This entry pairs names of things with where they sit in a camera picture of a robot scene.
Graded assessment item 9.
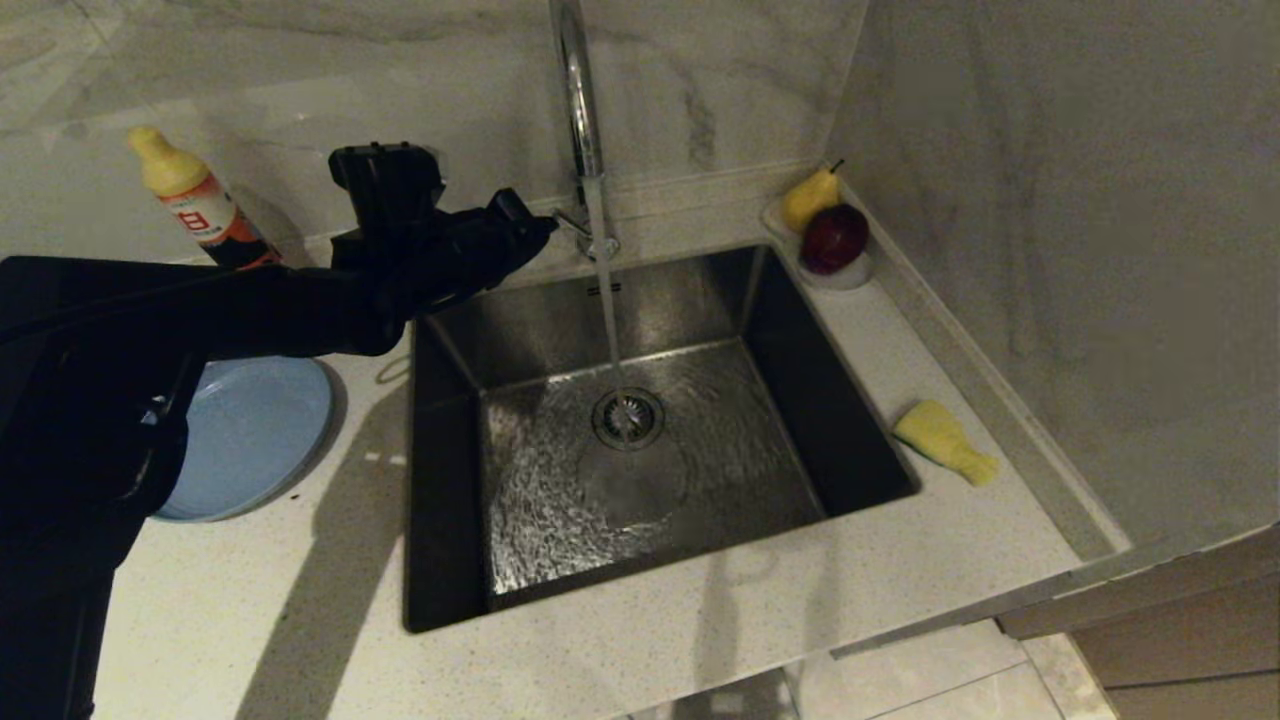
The chrome faucet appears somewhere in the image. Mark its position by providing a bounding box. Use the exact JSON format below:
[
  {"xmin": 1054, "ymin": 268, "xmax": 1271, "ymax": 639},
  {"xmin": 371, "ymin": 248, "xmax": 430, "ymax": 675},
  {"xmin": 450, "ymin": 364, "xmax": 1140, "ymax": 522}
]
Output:
[{"xmin": 547, "ymin": 0, "xmax": 623, "ymax": 263}]

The blue plate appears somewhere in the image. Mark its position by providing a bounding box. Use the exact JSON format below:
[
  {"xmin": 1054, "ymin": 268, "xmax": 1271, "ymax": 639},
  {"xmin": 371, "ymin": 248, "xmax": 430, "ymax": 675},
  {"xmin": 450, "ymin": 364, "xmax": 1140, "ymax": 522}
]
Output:
[{"xmin": 150, "ymin": 357, "xmax": 335, "ymax": 524}]

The yellow sponge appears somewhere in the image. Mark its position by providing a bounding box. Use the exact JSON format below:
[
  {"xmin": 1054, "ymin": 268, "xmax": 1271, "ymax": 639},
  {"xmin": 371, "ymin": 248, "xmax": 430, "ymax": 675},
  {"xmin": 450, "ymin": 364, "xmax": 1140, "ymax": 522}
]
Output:
[{"xmin": 892, "ymin": 400, "xmax": 1000, "ymax": 488}]

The metal sink drain strainer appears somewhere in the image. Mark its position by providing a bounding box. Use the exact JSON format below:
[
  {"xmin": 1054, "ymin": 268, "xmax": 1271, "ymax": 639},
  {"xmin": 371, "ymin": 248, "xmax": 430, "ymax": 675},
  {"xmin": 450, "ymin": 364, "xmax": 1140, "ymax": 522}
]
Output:
[{"xmin": 591, "ymin": 388, "xmax": 666, "ymax": 452}]

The stainless steel sink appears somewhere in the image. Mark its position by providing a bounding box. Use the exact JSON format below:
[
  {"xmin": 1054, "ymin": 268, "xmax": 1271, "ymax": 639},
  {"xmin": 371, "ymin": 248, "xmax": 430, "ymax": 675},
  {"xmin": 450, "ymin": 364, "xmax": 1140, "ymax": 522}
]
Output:
[{"xmin": 402, "ymin": 243, "xmax": 919, "ymax": 636}]

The running water stream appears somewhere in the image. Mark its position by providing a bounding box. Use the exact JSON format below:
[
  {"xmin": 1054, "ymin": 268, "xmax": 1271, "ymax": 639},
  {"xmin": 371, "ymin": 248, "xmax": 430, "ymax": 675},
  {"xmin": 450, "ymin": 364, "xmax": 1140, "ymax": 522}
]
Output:
[{"xmin": 583, "ymin": 175, "xmax": 633, "ymax": 451}]

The yellow pear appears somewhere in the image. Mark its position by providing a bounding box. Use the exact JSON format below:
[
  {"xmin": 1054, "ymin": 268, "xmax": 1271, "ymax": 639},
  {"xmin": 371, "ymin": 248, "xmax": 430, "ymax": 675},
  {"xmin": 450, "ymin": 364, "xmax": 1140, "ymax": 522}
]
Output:
[{"xmin": 781, "ymin": 160, "xmax": 846, "ymax": 236}]

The red apple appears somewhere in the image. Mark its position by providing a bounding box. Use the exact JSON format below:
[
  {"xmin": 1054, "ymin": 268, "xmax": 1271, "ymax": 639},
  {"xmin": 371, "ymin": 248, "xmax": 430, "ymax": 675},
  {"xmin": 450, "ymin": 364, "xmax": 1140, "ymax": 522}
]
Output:
[{"xmin": 799, "ymin": 204, "xmax": 870, "ymax": 276}]

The small white dish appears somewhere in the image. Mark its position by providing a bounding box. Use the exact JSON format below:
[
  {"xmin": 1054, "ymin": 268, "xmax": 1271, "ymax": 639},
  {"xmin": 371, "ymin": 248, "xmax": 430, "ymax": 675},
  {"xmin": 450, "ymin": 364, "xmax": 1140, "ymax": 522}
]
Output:
[{"xmin": 763, "ymin": 195, "xmax": 876, "ymax": 293}]

